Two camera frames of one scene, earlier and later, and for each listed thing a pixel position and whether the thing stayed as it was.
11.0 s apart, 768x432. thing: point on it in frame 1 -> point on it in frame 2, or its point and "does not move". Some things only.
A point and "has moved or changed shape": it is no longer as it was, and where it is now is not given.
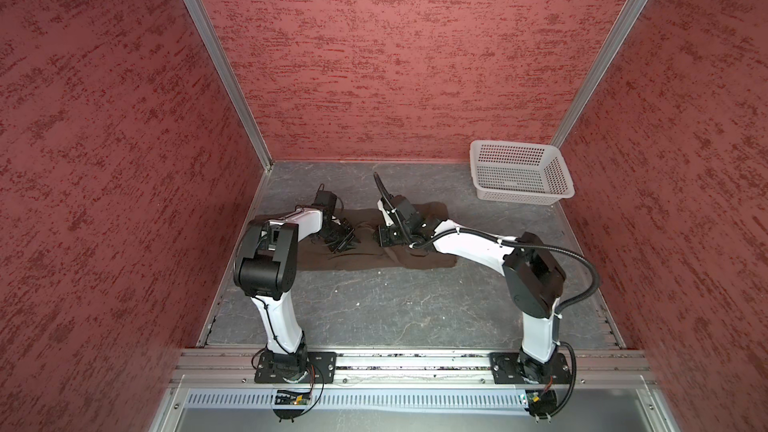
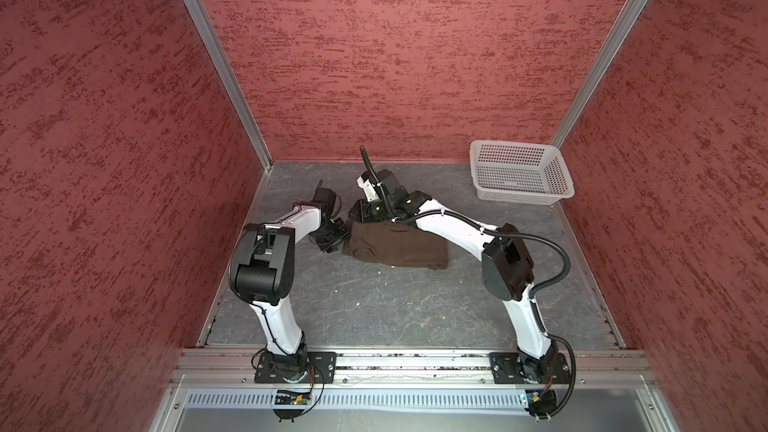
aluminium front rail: [236, 369] does not move
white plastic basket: [520, 172] does not move
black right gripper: [383, 238] -> [363, 212]
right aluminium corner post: [612, 47] does not move
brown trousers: [365, 253] has moved or changed shape
